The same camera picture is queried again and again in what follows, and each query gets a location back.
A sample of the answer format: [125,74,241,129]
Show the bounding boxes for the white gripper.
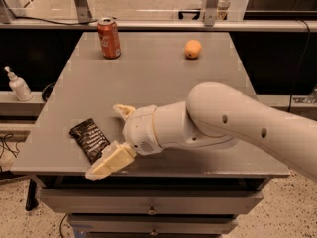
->
[85,104,163,181]

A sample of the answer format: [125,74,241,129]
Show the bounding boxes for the black rxbar chocolate wrapper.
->
[69,118,110,164]

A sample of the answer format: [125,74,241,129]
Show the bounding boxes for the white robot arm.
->
[85,82,317,181]

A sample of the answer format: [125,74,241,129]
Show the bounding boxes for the red coke can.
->
[97,17,121,59]

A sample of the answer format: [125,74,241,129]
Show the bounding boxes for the grey top drawer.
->
[40,189,264,215]

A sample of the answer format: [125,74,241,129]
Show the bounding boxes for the grey drawer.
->
[67,214,238,235]
[40,189,264,215]

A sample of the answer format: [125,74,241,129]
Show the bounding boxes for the grey lower drawer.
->
[67,214,238,235]

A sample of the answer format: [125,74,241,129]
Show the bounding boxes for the orange fruit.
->
[184,40,202,59]

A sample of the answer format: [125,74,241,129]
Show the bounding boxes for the white pump bottle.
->
[4,66,33,101]

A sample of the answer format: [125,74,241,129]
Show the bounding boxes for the black floor cables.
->
[0,132,24,172]

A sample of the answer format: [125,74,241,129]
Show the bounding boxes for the grey metal shelf rail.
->
[0,19,317,33]

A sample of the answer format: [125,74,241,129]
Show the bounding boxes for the black hanging cable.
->
[286,19,312,113]

